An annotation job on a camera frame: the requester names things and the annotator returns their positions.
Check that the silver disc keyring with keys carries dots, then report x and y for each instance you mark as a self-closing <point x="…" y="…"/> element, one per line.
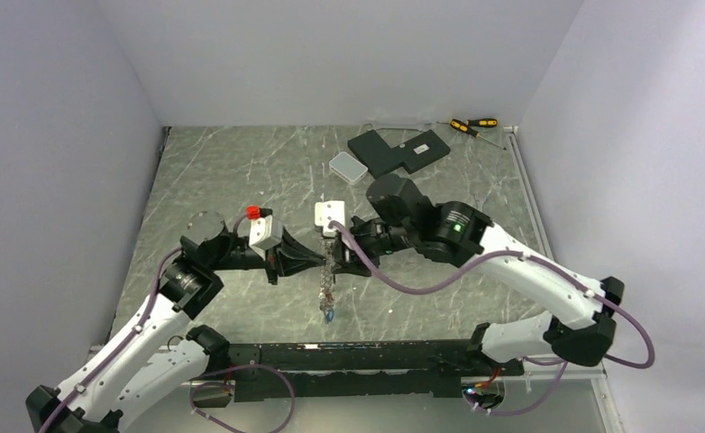
<point x="327" y="279"/>

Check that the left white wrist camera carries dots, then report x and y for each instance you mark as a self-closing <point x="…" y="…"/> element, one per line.
<point x="266" y="230"/>

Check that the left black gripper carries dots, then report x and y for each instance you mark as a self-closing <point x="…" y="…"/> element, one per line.
<point x="287" y="263"/>

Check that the yellow black screwdriver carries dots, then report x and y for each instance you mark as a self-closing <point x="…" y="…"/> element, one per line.
<point x="472" y="123"/>
<point x="476" y="133"/>

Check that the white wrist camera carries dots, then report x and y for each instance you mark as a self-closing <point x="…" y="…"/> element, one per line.
<point x="327" y="212"/>
<point x="266" y="230"/>

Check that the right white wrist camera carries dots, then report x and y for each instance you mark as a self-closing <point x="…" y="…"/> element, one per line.
<point x="327" y="212"/>

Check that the black network switch small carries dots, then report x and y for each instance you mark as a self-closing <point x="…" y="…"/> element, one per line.
<point x="423" y="150"/>

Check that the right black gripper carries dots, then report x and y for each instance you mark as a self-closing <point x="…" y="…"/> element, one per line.
<point x="340" y="257"/>

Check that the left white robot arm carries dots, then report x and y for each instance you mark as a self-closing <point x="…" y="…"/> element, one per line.
<point x="128" y="375"/>

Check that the black network switch large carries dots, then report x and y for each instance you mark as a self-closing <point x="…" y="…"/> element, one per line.
<point x="377" y="156"/>

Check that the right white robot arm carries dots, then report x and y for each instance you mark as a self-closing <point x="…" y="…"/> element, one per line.
<point x="577" y="325"/>

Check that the white network switch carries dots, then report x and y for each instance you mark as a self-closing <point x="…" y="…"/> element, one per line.
<point x="348" y="168"/>

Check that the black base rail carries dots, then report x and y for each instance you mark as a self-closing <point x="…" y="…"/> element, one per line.
<point x="261" y="371"/>

